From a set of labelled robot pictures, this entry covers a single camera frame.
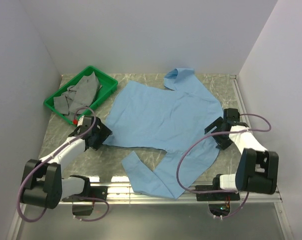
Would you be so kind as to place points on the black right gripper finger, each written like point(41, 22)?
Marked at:
point(223, 142)
point(215, 126)

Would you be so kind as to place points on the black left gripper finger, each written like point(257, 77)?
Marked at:
point(96, 141)
point(102, 128)

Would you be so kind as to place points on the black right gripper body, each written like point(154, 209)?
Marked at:
point(223, 122)

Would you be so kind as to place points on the light blue long sleeve shirt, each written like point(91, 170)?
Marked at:
point(172, 119)

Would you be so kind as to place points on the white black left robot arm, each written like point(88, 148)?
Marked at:
point(42, 184)

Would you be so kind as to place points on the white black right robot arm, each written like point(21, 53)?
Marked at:
point(257, 170)

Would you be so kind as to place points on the grey long sleeve shirt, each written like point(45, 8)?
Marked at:
point(77, 96)

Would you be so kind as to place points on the green plastic bin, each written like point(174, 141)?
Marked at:
point(108, 87)

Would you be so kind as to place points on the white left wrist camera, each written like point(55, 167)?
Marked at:
point(77, 120)

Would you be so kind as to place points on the aluminium side rail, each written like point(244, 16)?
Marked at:
point(238, 96)

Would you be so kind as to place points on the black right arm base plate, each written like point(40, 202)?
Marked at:
point(220, 195)

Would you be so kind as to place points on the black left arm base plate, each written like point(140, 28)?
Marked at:
point(97, 192)

